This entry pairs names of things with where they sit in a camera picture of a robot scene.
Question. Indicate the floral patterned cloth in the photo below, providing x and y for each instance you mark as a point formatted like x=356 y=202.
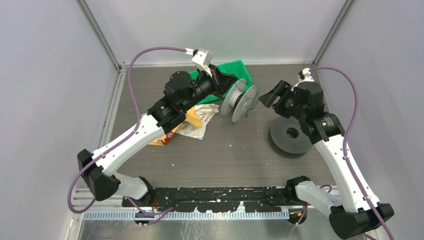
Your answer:
x=205 y=112

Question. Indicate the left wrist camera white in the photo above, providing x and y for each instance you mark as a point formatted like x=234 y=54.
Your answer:
x=202 y=59

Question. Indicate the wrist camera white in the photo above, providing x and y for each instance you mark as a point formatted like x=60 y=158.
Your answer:
x=305 y=75
x=202 y=59

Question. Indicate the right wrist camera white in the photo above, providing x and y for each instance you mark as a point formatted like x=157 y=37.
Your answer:
x=305 y=75

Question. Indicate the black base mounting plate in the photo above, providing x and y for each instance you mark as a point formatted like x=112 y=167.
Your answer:
x=256 y=199

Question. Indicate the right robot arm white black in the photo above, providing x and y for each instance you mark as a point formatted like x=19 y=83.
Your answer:
x=356 y=210

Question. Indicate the white plastic cable spool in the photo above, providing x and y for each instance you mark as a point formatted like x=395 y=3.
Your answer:
x=239 y=100

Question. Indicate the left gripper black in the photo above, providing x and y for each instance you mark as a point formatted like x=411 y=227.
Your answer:
x=224 y=81

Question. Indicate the white slotted cable duct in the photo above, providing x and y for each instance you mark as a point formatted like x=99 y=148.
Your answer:
x=131 y=214

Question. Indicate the dark grey cable spool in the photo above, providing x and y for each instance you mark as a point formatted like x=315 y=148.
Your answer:
x=286 y=138

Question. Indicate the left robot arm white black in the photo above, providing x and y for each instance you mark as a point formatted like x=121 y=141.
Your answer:
x=99 y=168

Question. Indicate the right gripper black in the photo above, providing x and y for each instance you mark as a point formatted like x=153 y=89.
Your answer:
x=278 y=107

